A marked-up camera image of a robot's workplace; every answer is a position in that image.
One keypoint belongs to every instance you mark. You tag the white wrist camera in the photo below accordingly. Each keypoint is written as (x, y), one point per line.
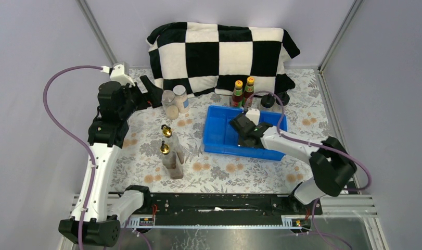
(120, 73)
(253, 114)

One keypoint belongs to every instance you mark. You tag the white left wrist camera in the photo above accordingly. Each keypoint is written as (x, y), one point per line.
(120, 73)

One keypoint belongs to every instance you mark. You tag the aluminium frame post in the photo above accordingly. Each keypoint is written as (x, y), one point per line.
(96, 29)
(341, 32)

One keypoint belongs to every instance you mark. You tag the clear jar with steel lid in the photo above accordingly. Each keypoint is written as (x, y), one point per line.
(169, 104)

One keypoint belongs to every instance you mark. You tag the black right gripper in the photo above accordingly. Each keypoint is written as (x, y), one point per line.
(241, 142)

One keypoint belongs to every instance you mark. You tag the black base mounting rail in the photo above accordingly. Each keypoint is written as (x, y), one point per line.
(211, 209)

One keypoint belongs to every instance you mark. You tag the seed shaker black cap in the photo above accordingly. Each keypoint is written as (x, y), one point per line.
(284, 98)
(267, 102)

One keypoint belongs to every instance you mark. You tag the sauce bottle yellow cap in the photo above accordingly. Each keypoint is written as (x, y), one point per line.
(248, 92)
(237, 96)

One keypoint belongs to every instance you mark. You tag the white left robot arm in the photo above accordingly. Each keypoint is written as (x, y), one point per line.
(92, 221)

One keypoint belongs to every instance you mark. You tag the black and white checkered blanket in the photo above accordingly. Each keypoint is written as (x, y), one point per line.
(208, 58)

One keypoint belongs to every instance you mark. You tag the glass oil bottle gold stopper near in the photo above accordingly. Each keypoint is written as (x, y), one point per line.
(171, 161)

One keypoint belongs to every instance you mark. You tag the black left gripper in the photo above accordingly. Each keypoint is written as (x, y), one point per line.
(147, 99)

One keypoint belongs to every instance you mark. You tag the glass oil bottle gold stopper far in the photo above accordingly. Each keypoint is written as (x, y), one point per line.
(173, 141)

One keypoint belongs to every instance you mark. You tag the floral patterned tablecloth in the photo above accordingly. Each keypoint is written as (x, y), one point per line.
(139, 161)

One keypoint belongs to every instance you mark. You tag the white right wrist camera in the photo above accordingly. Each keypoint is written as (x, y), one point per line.
(253, 114)

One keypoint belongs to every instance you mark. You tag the blue plastic divided bin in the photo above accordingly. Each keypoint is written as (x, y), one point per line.
(219, 136)

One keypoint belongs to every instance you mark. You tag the aluminium frame post right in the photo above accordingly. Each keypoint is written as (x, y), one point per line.
(341, 32)

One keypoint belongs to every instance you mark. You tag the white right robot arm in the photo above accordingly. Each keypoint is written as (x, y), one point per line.
(331, 166)

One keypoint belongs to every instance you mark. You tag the glass oil bottle gold stopper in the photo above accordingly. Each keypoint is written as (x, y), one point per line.
(171, 161)
(173, 141)

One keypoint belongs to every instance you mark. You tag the aluminium frame post left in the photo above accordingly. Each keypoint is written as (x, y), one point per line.
(96, 29)

